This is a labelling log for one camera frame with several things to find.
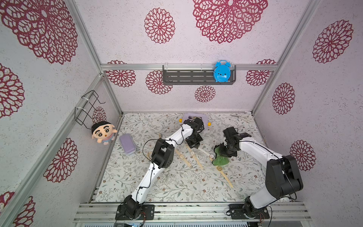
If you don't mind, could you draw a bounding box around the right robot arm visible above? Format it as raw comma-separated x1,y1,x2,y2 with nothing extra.
219,127,303,217

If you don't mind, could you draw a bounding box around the purple pad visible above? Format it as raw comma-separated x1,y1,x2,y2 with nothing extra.
120,133,137,155

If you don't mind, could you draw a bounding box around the purple tissue box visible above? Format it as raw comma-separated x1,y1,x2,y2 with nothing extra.
178,113,212,132

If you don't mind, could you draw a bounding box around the green cleaning cloth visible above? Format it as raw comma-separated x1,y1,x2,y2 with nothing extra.
212,144,230,166

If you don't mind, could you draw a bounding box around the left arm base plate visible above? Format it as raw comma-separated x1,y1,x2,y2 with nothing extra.
115,204,155,221

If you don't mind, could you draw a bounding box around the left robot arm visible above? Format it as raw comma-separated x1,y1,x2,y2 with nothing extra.
122,117,205,214

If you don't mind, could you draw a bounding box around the cartoon boy plush doll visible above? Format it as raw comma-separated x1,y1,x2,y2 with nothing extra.
91,121,118,145

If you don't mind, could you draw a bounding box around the grey wall shelf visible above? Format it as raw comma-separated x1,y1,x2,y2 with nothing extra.
162,65,236,85

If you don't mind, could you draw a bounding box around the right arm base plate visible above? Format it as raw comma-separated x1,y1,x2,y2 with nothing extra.
226,203,270,220

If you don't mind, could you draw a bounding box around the blue alarm clock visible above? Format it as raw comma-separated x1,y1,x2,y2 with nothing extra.
213,60,231,82

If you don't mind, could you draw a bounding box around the black wire rack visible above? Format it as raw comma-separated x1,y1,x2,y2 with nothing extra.
74,90,105,130

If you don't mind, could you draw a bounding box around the beige watch long diagonal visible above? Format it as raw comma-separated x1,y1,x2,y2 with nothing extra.
175,149,193,168

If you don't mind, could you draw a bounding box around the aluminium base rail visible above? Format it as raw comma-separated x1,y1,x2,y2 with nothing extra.
72,202,312,224

